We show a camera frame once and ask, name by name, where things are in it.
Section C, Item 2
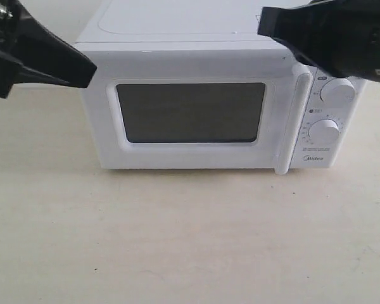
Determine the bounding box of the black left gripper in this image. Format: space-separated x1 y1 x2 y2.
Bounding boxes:
0 1 97 98

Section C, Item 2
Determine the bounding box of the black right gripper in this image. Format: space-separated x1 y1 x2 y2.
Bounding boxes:
257 1 380 83

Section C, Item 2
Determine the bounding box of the white microwave door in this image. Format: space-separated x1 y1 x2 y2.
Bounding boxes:
77 42 314 174

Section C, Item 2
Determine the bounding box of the white microwave oven body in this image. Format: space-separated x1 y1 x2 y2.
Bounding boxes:
75 1 365 174

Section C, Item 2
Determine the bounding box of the upper white control knob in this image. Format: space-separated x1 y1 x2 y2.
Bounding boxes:
320 79 356 106

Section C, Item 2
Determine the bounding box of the lower white timer knob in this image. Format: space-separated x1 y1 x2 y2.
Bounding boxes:
308 119 340 144

